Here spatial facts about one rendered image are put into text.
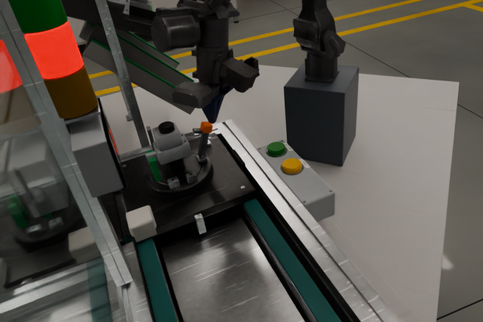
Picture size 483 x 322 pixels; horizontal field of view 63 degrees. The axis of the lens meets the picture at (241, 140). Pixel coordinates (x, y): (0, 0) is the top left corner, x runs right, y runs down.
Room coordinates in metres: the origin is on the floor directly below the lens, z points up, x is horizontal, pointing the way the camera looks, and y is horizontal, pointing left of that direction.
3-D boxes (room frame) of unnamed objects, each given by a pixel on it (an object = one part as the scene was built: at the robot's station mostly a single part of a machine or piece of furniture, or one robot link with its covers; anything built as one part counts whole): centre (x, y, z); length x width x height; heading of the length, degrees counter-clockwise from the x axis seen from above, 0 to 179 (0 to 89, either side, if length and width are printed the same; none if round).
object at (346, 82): (0.83, -0.21, 0.96); 0.14 x 0.14 x 0.20; 59
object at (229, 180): (0.64, 0.14, 0.96); 0.24 x 0.24 x 0.02; 18
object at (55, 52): (0.42, 0.19, 1.33); 0.05 x 0.05 x 0.05
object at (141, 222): (0.52, 0.20, 0.97); 0.05 x 0.05 x 0.04; 18
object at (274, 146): (0.70, -0.07, 0.96); 0.04 x 0.04 x 0.02
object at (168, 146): (0.64, 0.15, 1.06); 0.08 x 0.04 x 0.07; 109
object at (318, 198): (0.63, -0.09, 0.93); 0.21 x 0.07 x 0.06; 18
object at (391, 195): (0.85, -0.16, 0.84); 0.90 x 0.70 x 0.03; 149
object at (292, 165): (0.63, -0.09, 0.96); 0.04 x 0.04 x 0.02
